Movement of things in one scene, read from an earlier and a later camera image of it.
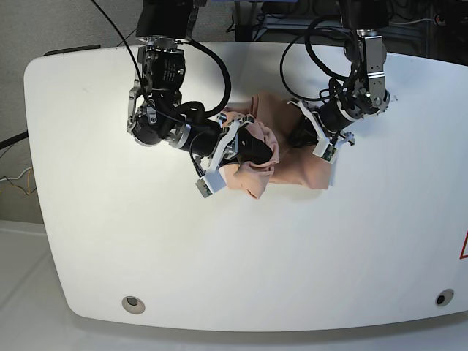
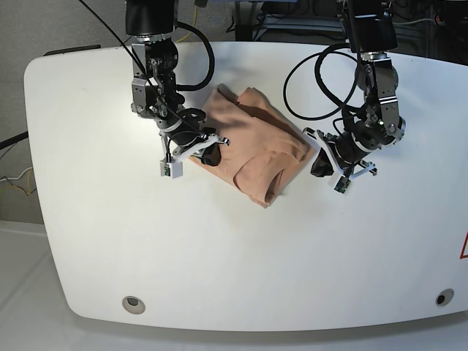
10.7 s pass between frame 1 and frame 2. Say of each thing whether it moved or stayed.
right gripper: moved
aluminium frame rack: stayed
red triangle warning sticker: stayed
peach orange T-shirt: moved
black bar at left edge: stayed
